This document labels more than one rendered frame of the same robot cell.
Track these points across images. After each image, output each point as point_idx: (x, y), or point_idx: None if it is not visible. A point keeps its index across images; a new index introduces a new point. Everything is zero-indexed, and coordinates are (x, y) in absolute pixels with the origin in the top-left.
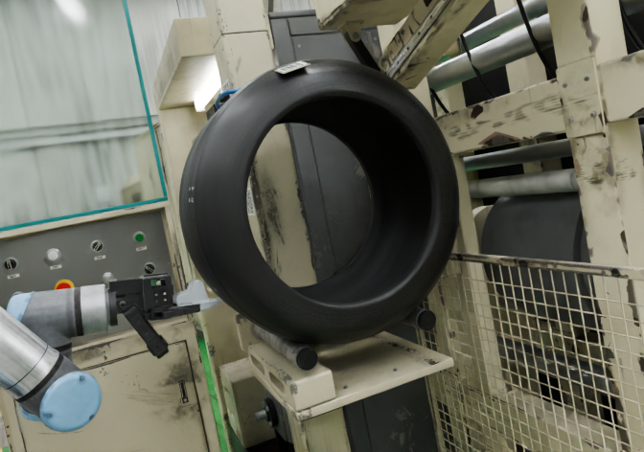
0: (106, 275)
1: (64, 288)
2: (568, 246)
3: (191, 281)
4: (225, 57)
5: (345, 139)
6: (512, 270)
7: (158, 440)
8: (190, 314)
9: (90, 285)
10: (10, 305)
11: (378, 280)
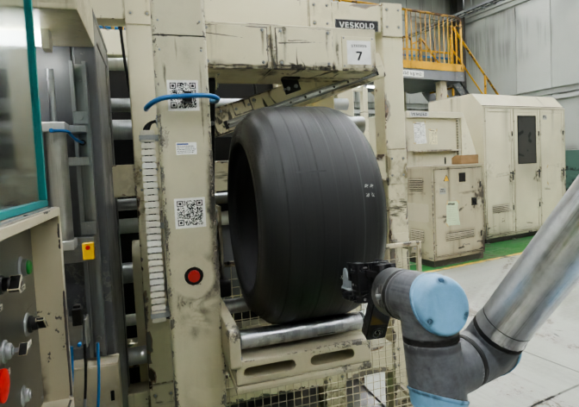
0: (10, 344)
1: (8, 382)
2: None
3: (346, 269)
4: (203, 60)
5: (237, 166)
6: (227, 277)
7: None
8: (72, 387)
9: (395, 268)
10: (457, 282)
11: (254, 281)
